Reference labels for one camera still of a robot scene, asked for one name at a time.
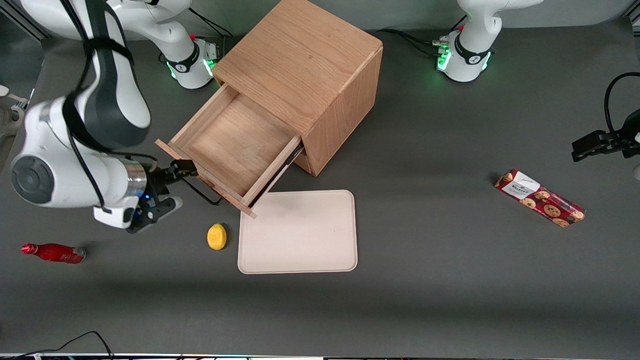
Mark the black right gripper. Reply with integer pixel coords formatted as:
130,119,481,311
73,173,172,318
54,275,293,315
142,159,199,206

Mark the black metal gripped drawer handle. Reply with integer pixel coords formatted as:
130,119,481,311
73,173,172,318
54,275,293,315
181,175,224,206

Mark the black base cable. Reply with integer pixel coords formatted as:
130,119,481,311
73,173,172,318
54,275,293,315
381,28,449,57
187,7,234,38

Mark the black looped cable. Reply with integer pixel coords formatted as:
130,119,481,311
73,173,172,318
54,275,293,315
603,72,640,142

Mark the black cable at table edge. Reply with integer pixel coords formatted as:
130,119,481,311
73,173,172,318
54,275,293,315
0,330,116,360

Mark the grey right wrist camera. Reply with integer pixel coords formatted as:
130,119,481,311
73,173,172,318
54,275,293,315
126,196,184,235

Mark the yellow lemon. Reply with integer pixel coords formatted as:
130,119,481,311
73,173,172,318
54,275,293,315
207,223,228,250

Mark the white bracket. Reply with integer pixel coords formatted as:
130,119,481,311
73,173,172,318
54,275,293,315
0,85,29,139

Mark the black cable along right arm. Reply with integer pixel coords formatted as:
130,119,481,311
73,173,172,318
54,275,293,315
60,0,157,208

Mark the wooden drawer with gripped handle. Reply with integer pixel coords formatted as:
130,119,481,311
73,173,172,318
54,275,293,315
155,82,304,219

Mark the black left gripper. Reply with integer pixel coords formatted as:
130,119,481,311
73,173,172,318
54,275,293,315
571,107,640,163

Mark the white rectangular tray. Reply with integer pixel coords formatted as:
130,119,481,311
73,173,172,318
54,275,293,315
237,189,359,275

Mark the red tartan cookie box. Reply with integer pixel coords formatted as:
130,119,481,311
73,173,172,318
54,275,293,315
494,169,586,229

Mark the red bottle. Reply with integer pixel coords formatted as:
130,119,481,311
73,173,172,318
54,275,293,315
21,243,86,264

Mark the wooden drawer cabinet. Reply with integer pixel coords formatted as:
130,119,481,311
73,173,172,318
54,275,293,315
212,0,384,177

